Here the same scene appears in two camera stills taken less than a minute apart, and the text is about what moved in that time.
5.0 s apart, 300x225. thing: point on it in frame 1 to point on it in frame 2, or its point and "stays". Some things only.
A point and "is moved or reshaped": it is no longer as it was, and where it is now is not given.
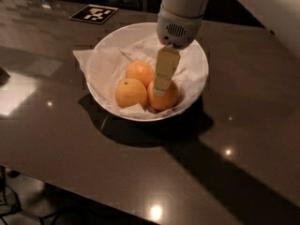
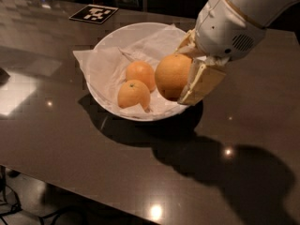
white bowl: (133, 75) stays
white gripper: (176, 30) to (225, 27)
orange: (166, 101) is moved or reshaped
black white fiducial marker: (95, 14) stays
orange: (140, 70) stays
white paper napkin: (106, 66) stays
